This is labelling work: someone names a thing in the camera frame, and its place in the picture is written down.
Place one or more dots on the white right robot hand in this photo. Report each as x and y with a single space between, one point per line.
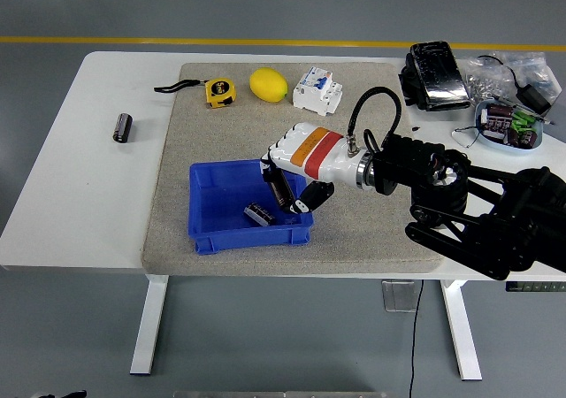
318 152

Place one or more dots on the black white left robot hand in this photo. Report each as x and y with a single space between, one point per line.
66 394

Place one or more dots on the long dark brown battery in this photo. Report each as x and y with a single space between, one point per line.
281 191

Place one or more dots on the short black striped battery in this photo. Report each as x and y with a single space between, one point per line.
260 213

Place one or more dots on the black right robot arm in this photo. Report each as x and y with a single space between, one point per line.
508 212

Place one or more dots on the blue plastic box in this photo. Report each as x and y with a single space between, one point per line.
221 212

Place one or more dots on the black cylindrical battery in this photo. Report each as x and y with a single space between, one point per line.
122 128

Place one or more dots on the white circuit breaker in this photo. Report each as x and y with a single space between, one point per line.
317 90

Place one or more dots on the yellow lemon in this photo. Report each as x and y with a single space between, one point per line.
267 85

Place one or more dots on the grey-brown mat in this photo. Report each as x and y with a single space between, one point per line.
212 128

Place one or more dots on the white table leg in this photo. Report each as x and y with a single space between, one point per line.
149 323
462 331

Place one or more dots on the yellow tape measure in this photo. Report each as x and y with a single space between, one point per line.
219 92

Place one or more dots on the black glossy device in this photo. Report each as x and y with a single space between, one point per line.
438 77

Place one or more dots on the light blue bowl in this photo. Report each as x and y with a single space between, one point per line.
479 119

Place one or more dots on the metal floor plate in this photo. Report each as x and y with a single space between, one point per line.
400 296

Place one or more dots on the white purple component block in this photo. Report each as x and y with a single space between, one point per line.
495 128

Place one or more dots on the clear bag of screws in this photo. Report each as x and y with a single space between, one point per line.
484 77

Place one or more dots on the brown capacitor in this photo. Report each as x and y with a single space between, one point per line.
502 112

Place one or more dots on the dark red capacitor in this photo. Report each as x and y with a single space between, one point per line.
524 138

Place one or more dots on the green plastic parts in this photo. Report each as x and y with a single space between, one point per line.
522 120

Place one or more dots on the black pen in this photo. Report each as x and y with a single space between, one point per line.
537 117

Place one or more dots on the table height control panel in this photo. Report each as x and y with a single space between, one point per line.
535 286

